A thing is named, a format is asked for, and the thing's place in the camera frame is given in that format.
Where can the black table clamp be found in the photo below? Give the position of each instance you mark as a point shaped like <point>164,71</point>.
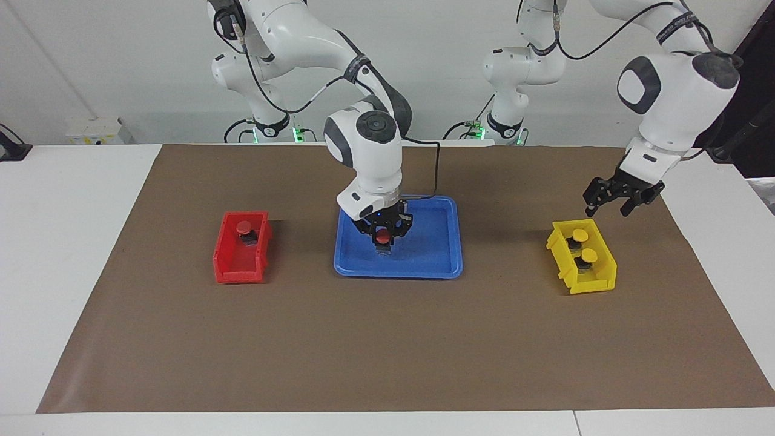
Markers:
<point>12,150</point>

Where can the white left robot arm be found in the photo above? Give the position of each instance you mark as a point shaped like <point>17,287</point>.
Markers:
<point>672,103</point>

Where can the blue plastic tray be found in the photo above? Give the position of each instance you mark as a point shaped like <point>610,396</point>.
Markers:
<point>430,248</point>

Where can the red push button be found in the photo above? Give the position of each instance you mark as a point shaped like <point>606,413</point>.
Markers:
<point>382,236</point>
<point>244,227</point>

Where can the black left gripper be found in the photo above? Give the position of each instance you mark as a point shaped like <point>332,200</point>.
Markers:
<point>636,184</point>

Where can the red plastic bin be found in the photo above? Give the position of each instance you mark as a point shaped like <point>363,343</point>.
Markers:
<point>225,266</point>

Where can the black stand equipment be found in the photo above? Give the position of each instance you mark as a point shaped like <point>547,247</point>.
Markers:
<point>757,121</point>

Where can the yellow push button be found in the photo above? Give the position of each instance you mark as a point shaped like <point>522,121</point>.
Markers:
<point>580,235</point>
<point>588,256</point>

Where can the brown paper mat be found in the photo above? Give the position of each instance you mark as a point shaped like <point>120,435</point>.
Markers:
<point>387,345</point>

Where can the yellow plastic bin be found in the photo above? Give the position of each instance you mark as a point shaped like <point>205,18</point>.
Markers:
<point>596,284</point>

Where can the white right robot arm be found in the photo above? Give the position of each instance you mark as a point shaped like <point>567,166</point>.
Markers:
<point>363,139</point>

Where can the white wall box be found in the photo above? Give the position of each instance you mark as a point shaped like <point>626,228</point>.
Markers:
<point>94,130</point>

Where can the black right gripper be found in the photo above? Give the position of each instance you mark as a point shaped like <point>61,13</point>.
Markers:
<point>390,215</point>

